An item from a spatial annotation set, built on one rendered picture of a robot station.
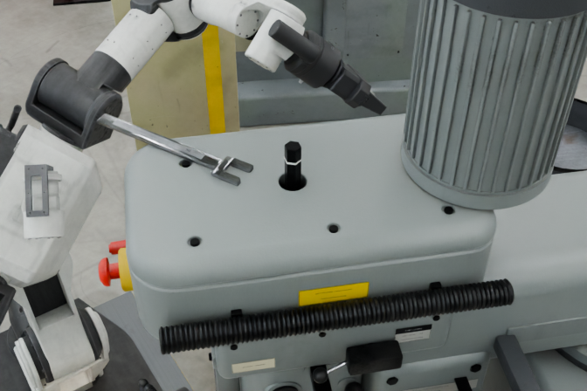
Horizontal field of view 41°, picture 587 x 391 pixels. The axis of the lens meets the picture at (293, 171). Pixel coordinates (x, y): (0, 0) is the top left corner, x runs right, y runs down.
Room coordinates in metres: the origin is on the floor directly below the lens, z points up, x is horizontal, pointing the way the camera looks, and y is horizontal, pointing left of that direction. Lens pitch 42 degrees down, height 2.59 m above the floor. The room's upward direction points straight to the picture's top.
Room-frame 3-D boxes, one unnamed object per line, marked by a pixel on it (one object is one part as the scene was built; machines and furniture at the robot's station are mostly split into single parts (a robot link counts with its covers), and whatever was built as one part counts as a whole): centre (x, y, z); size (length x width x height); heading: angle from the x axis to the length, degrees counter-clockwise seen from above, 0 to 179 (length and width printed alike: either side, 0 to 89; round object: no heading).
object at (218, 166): (0.82, 0.17, 1.89); 0.24 x 0.04 x 0.01; 60
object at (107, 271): (0.71, 0.25, 1.76); 0.04 x 0.03 x 0.04; 10
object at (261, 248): (0.75, -0.01, 1.81); 0.47 x 0.26 x 0.16; 100
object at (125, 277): (0.71, 0.23, 1.76); 0.06 x 0.02 x 0.06; 10
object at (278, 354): (0.76, -0.04, 1.68); 0.34 x 0.24 x 0.10; 100
